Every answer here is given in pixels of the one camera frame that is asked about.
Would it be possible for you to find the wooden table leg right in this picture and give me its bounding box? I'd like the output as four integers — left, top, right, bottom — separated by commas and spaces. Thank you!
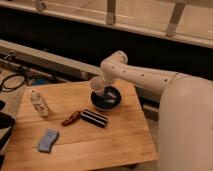
166, 0, 187, 37

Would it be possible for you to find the dark ceramic bowl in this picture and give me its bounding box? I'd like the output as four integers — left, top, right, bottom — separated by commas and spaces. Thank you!
91, 86, 121, 110

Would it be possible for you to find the black cable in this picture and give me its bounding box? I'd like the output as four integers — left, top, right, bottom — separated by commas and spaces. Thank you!
0, 73, 30, 94

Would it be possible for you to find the wooden table leg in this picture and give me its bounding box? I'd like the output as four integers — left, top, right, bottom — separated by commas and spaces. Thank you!
106, 0, 116, 25
166, 0, 187, 37

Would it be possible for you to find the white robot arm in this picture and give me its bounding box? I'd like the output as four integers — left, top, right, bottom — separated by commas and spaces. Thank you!
90, 51, 213, 171

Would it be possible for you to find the black striped box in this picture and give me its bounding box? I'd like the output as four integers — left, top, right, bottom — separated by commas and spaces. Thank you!
81, 110, 108, 128

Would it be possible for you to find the black object at left edge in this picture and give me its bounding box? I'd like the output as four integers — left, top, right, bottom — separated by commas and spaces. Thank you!
0, 100, 16, 150

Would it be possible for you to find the blue sponge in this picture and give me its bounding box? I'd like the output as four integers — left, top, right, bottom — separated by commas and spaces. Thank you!
37, 129, 59, 153

